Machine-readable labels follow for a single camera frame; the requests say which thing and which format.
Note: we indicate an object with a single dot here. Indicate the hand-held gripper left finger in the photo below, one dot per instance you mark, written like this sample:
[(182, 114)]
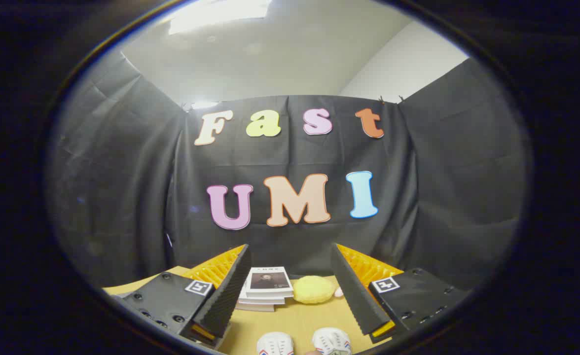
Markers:
[(228, 291)]

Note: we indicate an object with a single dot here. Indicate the white portrait cover book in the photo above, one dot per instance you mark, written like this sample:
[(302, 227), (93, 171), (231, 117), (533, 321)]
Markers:
[(270, 282)]

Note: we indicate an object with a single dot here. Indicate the yellow plush toy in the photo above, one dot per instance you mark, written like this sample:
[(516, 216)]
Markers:
[(313, 290)]

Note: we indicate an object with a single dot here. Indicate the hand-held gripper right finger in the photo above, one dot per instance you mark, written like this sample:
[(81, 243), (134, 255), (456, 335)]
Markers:
[(351, 291)]

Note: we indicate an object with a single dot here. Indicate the white canvas shoe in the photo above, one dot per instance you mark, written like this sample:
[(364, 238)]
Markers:
[(275, 344), (332, 341)]

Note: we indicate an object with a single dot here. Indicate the pink and green plush toy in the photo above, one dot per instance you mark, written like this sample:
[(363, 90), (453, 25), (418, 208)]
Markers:
[(339, 292)]

